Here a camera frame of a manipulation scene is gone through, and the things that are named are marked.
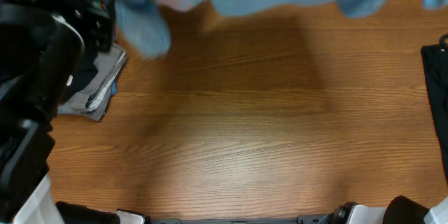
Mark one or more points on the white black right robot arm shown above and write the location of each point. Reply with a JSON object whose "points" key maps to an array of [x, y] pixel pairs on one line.
{"points": [[401, 210]]}

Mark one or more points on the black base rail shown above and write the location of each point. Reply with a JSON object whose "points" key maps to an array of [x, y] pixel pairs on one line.
{"points": [[224, 220]]}

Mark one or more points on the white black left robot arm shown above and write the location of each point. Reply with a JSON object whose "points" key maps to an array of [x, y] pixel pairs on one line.
{"points": [[42, 42]]}

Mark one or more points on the grey folded garment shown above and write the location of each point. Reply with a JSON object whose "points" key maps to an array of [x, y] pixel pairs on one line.
{"points": [[92, 101]]}

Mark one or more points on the black garment pile at right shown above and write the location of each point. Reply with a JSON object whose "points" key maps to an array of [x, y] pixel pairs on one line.
{"points": [[434, 59]]}

